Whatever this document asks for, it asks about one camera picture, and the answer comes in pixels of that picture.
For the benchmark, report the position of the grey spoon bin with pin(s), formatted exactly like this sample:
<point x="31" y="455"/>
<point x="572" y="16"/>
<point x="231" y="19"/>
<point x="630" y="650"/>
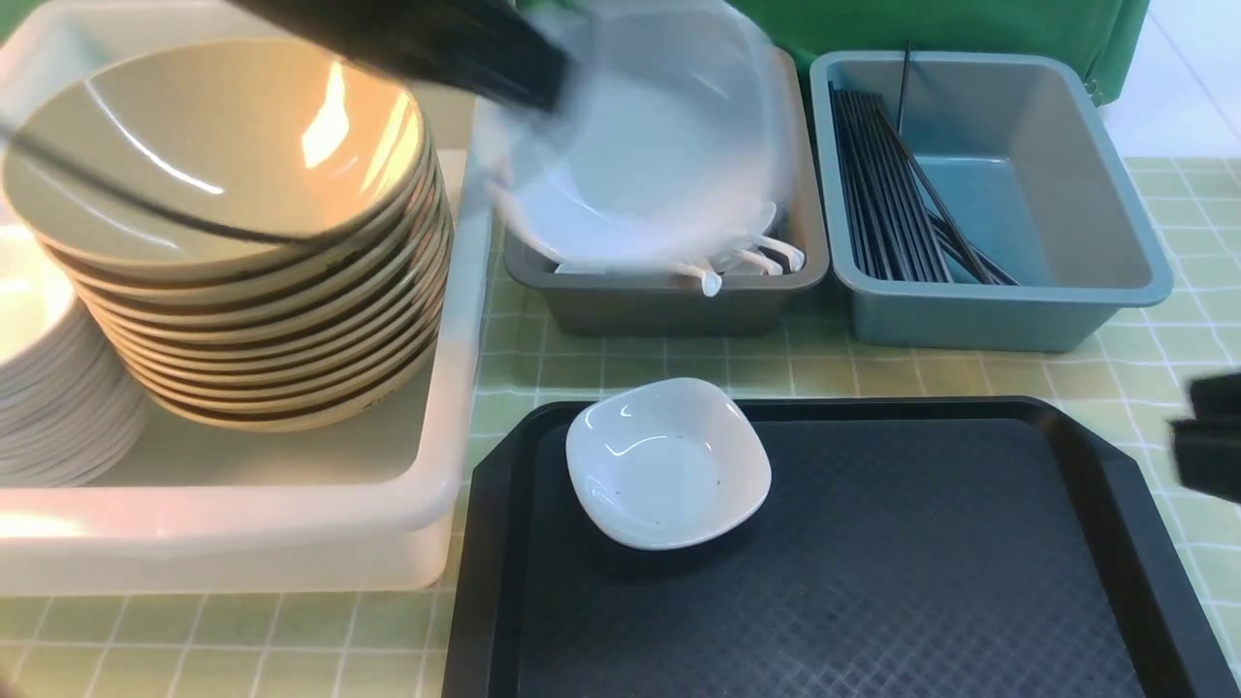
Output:
<point x="673" y="305"/>

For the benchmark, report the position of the blue chopstick bin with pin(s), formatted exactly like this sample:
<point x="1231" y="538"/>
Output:
<point x="1030" y="177"/>

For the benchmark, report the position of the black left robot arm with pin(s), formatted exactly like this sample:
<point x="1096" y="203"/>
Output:
<point x="485" y="48"/>

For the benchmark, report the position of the green checkered tablecloth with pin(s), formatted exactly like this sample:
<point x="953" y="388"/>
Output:
<point x="1126" y="382"/>

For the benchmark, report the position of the white square dish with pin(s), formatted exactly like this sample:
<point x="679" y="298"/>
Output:
<point x="579" y="195"/>
<point x="667" y="465"/>

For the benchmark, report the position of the bundle of black chopsticks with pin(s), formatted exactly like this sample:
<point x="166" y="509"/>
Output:
<point x="899" y="227"/>

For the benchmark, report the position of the stack of white plates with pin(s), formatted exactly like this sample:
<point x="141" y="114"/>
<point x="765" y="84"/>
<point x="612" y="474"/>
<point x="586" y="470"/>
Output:
<point x="69" y="408"/>

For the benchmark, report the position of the pile of white soup spoons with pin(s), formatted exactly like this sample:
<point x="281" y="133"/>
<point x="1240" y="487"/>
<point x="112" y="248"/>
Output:
<point x="757" y="252"/>

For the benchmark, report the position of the green cloth backdrop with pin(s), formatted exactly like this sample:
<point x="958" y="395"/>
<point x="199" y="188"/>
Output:
<point x="970" y="24"/>

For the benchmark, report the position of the stack of tan noodle bowls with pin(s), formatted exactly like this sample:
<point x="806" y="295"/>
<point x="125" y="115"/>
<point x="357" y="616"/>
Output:
<point x="262" y="231"/>

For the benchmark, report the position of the large white plastic bin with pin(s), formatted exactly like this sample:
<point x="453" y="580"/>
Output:
<point x="365" y="503"/>

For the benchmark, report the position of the black serving tray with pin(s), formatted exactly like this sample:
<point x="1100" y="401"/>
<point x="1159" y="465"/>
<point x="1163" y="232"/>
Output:
<point x="912" y="547"/>

